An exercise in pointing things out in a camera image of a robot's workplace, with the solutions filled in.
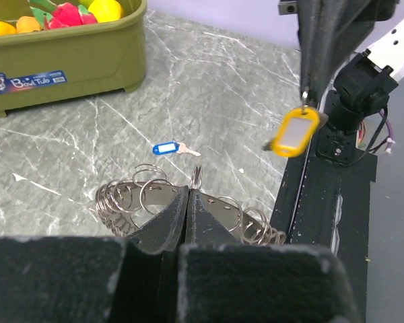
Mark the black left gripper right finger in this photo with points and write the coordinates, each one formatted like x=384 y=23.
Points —
x=240 y=283

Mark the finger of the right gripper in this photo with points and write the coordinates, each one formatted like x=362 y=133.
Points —
x=328 y=32

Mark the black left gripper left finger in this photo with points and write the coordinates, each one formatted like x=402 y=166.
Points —
x=96 y=279

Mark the yellow tag key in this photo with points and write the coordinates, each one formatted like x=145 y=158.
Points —
x=297 y=129

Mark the round metal key ring disc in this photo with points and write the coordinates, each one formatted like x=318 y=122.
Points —
x=119 y=202

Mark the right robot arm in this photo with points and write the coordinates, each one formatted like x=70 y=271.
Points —
x=360 y=87

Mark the blue tag loose key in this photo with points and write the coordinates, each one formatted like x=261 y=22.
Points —
x=173 y=147

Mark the green plastic bin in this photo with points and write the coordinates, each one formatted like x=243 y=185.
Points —
x=53 y=65

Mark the yellow pear toy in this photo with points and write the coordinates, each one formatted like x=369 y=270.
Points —
x=106 y=10

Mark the orange fruit toy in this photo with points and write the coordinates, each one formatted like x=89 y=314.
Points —
x=27 y=24

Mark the red dragon fruit toy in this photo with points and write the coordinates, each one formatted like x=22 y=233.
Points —
x=51 y=16

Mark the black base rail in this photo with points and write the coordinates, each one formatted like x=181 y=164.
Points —
x=324 y=204

